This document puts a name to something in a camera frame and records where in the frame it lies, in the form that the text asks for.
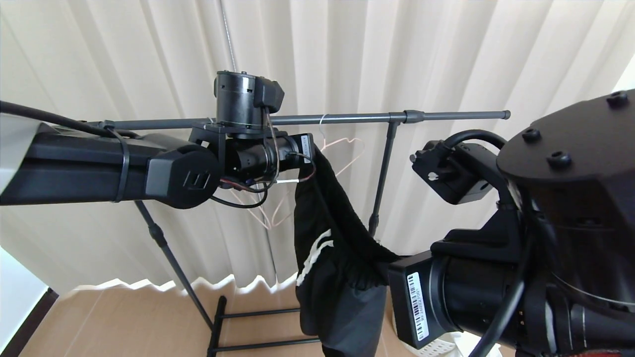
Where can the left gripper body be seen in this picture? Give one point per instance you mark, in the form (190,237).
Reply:
(287,151)

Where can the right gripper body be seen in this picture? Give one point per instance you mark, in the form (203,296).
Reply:
(466,292)

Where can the pink clothes hanger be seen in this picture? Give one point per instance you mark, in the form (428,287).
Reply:
(358,148)
(258,215)

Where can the black shorts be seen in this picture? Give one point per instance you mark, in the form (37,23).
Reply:
(337,297)

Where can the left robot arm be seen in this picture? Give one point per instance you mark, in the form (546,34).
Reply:
(74,163)

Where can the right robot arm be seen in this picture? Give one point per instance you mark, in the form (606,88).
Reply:
(585,198)

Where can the white laundry basket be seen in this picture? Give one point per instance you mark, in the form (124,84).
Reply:
(436,349)

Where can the black clothes rack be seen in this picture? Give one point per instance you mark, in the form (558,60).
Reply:
(347,118)

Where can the beige curtain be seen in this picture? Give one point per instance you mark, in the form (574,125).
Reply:
(446,54)

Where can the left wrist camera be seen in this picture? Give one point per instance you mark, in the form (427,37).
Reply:
(270,94)

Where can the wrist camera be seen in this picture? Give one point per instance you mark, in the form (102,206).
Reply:
(270,94)
(454,173)

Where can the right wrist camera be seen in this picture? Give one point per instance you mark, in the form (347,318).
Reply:
(454,173)

